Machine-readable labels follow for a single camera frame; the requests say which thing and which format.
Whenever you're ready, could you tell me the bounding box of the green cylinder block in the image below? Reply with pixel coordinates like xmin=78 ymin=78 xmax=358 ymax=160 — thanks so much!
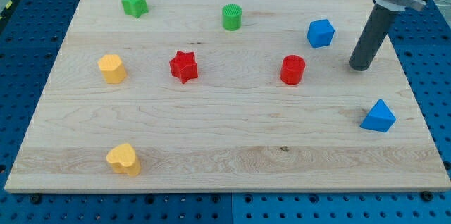
xmin=222 ymin=4 xmax=242 ymax=31

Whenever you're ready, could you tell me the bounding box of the blue triangle block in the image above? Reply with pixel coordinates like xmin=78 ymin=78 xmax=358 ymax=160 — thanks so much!
xmin=360 ymin=99 xmax=397 ymax=132

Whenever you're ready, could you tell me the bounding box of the yellow hexagon block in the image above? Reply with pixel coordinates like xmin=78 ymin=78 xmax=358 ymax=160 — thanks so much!
xmin=97 ymin=54 xmax=128 ymax=84

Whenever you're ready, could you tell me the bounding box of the yellow heart block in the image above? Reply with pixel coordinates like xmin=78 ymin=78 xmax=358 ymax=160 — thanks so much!
xmin=106 ymin=143 xmax=141 ymax=177

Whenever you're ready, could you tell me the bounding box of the red cylinder block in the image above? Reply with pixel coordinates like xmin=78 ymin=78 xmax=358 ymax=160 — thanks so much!
xmin=280 ymin=54 xmax=306 ymax=85

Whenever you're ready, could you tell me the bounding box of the blue cube block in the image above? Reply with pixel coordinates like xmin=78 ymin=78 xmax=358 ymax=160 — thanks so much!
xmin=307 ymin=19 xmax=335 ymax=48

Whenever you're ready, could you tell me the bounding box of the red star block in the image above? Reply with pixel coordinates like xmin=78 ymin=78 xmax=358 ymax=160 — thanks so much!
xmin=169 ymin=51 xmax=198 ymax=84

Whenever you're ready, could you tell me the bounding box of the light wooden board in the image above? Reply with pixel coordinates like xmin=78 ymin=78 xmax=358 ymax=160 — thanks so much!
xmin=5 ymin=0 xmax=450 ymax=194

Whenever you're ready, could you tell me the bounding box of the green star block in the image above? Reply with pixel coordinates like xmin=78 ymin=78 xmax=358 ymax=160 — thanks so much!
xmin=121 ymin=0 xmax=149 ymax=18

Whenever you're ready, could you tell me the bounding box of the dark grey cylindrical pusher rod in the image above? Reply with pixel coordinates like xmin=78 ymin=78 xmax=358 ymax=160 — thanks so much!
xmin=349 ymin=4 xmax=398 ymax=71

